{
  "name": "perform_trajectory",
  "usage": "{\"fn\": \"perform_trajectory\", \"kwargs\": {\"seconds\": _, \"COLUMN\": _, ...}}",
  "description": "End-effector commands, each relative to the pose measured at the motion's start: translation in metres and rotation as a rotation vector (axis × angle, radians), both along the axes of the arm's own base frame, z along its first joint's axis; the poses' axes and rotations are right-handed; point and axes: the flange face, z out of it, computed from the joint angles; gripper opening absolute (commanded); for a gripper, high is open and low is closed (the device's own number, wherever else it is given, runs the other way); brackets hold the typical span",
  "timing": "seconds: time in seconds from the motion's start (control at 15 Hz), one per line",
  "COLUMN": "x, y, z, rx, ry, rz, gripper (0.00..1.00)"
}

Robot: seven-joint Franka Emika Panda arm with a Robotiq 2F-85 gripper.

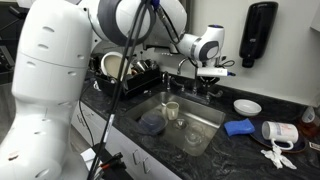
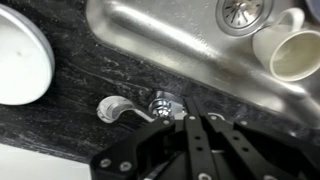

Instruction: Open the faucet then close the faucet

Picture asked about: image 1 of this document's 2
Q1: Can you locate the chrome faucet lever blue dot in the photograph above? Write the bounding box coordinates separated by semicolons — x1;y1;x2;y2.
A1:
205;89;224;100

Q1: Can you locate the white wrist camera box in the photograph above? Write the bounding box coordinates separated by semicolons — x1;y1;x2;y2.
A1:
195;67;237;78

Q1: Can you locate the black cable bundle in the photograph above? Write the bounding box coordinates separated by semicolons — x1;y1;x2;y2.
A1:
87;0;151;180

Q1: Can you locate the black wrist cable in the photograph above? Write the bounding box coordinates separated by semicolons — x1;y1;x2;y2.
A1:
154;4;201;68

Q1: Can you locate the clear glass bowl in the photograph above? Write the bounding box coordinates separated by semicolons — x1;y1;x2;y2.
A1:
183;123;205;146

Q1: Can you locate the stainless steel sink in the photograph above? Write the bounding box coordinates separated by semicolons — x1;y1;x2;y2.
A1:
128;91;227;158

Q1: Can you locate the small chrome gooseneck tap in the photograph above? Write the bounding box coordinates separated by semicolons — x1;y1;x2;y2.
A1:
161;70;172;93

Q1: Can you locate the black dish rack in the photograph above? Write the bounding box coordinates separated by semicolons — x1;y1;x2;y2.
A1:
89;54;162;100

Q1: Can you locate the white flat box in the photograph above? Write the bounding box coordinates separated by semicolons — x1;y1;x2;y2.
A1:
80;148;101;168

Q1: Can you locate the stainless steel pot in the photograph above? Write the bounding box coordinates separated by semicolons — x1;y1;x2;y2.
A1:
132;58;158;74

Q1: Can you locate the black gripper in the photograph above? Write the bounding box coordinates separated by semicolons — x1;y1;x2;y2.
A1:
199;75;222;92

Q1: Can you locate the metal sink drain strainer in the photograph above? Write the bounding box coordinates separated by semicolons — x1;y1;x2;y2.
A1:
173;118;188;131

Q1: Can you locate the white base cabinet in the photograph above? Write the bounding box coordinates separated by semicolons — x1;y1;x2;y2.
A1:
70;101;183;180

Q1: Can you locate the dark blue plate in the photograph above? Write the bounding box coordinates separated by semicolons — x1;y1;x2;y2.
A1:
249;116;308;154

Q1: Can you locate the blue plastic food container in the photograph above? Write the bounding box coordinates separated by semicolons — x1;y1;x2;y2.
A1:
137;109;168;136

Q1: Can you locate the large cream plate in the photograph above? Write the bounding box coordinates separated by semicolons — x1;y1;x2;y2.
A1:
100;51;133;80

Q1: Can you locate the steel paper towel dispenser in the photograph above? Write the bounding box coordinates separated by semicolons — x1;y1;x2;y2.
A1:
141;31;183;58

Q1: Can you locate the small white card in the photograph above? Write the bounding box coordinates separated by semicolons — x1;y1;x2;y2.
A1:
308;141;320;153

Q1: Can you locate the cream ceramic mug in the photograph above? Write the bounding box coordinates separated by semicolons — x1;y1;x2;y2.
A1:
161;101;180;121

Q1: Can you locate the chrome gooseneck faucet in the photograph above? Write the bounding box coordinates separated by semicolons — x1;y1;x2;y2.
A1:
176;57;200;96

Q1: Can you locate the chrome faucet lever red dot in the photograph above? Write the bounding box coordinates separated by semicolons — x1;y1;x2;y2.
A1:
171;78;186;93

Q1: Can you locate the amber dish soap bottle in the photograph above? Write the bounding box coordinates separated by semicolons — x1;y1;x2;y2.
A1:
299;105;320;138

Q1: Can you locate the white ceramic bowl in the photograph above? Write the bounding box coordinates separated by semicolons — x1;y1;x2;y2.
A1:
233;98;263;117

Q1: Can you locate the white printed mug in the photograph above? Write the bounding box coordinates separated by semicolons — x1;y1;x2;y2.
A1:
261;120;300;152

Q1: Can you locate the blue sponge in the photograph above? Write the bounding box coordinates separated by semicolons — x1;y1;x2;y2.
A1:
223;117;256;137

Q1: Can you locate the black wall soap dispenser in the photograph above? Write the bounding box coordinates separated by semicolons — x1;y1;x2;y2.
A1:
238;0;279;69

